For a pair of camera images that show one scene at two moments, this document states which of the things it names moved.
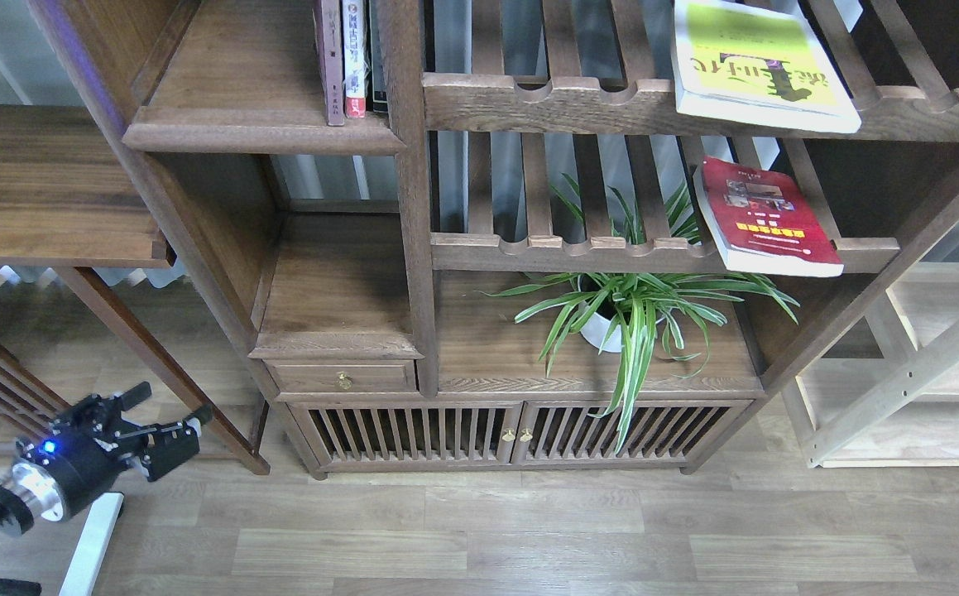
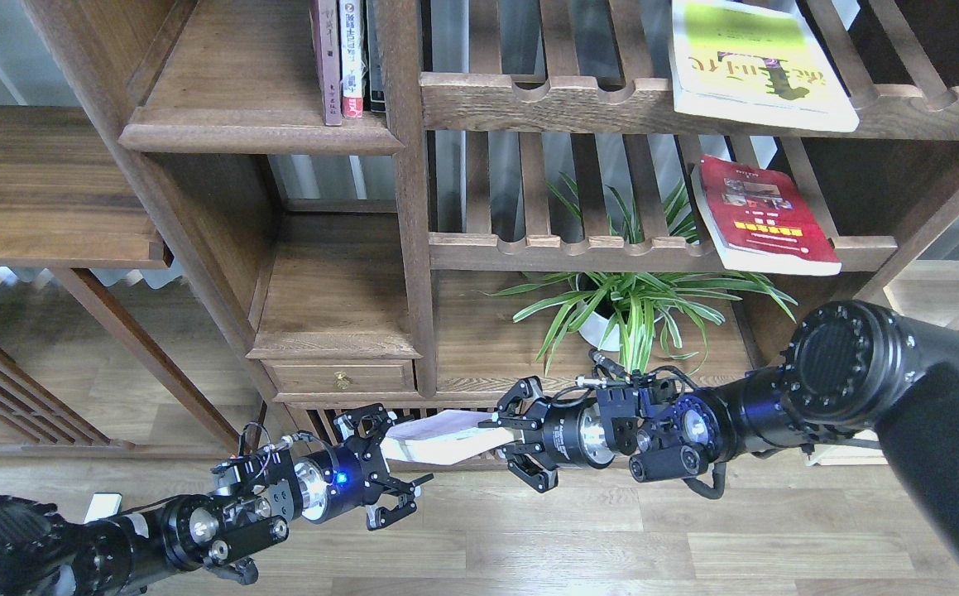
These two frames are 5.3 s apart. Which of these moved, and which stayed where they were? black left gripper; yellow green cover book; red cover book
Moved: black left gripper
Stayed: red cover book; yellow green cover book
